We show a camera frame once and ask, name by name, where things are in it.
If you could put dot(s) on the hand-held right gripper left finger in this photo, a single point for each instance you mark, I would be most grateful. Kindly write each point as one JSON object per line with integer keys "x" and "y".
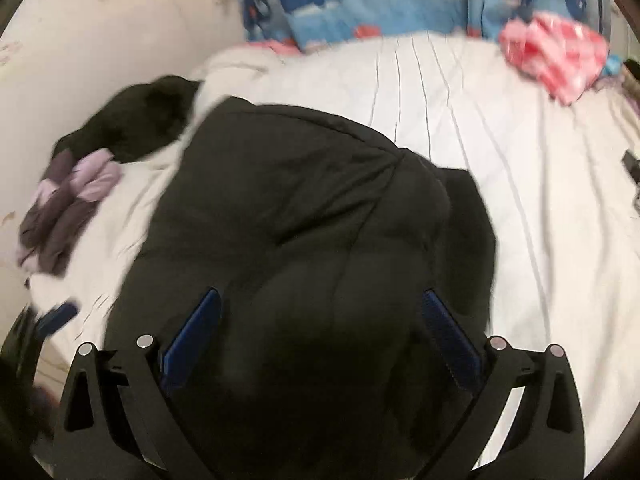
{"x": 192, "y": 340}

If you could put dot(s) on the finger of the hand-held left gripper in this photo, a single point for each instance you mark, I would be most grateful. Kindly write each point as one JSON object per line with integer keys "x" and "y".
{"x": 56, "y": 317}

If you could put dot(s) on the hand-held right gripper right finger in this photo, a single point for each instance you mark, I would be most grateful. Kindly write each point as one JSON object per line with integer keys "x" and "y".
{"x": 452, "y": 340}

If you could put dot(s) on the black padded jacket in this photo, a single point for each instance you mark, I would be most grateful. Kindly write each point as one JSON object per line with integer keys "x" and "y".
{"x": 310, "y": 220}

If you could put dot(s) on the purple cloth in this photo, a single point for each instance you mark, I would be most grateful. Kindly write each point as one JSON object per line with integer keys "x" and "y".
{"x": 65, "y": 205}

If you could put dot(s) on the white bed quilt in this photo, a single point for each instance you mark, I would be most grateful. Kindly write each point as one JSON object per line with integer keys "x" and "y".
{"x": 540, "y": 185}

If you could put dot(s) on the black cloth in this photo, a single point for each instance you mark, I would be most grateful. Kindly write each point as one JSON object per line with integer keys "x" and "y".
{"x": 135, "y": 115}

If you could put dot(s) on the pink cloth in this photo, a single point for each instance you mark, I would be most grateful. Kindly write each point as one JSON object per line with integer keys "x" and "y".
{"x": 555, "y": 52}

